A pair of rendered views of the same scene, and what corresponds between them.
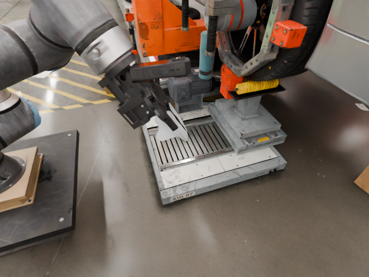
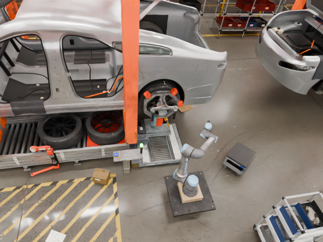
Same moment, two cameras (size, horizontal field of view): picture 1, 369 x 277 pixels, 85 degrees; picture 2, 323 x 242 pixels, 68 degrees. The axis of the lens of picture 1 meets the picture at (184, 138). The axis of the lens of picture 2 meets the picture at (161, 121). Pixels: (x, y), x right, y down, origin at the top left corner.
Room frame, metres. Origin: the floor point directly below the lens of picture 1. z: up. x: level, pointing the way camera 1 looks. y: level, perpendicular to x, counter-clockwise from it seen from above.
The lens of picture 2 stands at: (0.97, 2.50, 3.42)
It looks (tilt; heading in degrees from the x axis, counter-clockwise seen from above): 46 degrees down; 272
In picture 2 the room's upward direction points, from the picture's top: 7 degrees clockwise
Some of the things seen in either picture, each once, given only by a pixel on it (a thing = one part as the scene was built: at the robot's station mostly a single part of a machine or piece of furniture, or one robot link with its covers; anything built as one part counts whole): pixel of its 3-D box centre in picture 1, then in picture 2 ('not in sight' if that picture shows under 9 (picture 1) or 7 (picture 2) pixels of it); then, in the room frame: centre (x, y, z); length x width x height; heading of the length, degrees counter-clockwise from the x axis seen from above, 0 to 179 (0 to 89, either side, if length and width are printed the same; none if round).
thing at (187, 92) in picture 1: (196, 91); (141, 135); (1.37, -0.09, 0.26); 0.42 x 0.18 x 0.35; 108
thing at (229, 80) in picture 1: (236, 81); (158, 119); (1.12, -0.32, 0.48); 0.16 x 0.12 x 0.17; 108
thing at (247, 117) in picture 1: (249, 100); (156, 120); (1.16, -0.44, 0.32); 0.40 x 0.30 x 0.28; 18
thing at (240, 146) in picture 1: (243, 121); (155, 127); (1.16, -0.44, 0.13); 0.50 x 0.36 x 0.10; 18
